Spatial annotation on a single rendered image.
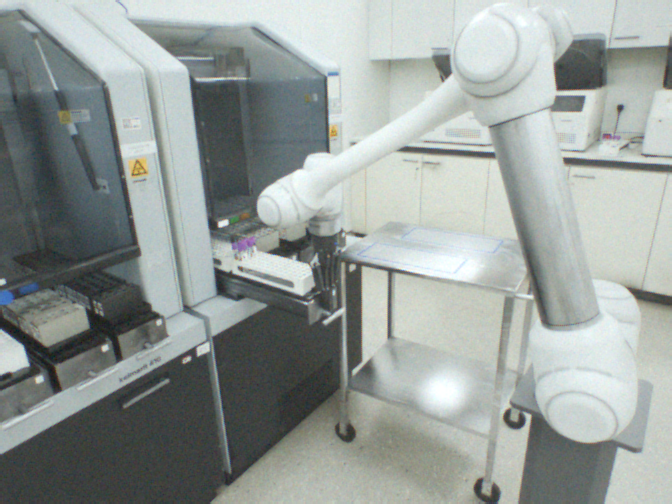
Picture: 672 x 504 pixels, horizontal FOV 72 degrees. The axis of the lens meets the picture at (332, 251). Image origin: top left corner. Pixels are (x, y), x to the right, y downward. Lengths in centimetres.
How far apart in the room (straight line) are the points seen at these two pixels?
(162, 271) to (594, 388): 110
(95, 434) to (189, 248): 55
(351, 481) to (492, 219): 223
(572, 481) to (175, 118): 135
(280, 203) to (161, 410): 73
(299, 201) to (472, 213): 263
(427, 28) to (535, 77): 316
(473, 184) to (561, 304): 269
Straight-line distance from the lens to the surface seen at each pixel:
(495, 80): 77
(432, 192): 367
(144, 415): 145
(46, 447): 134
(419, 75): 434
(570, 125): 332
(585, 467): 127
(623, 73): 390
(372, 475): 194
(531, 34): 80
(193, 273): 150
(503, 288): 142
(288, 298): 136
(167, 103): 139
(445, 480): 195
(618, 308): 109
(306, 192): 105
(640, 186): 332
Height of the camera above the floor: 141
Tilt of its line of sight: 21 degrees down
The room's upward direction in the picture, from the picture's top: 2 degrees counter-clockwise
